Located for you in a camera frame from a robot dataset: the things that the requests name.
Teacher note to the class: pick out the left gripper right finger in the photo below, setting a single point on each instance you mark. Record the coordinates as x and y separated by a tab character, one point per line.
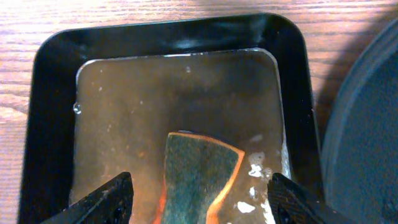
291	204

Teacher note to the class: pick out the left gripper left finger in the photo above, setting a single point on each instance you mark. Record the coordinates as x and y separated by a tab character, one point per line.
111	204

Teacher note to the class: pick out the orange green scrub sponge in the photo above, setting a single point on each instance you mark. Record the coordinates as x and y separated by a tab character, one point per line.
199	172

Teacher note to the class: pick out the round black serving tray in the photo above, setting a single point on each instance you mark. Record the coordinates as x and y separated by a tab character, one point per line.
359	153

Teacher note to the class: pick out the black rectangular water tray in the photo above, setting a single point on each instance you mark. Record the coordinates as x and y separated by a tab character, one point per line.
104	100

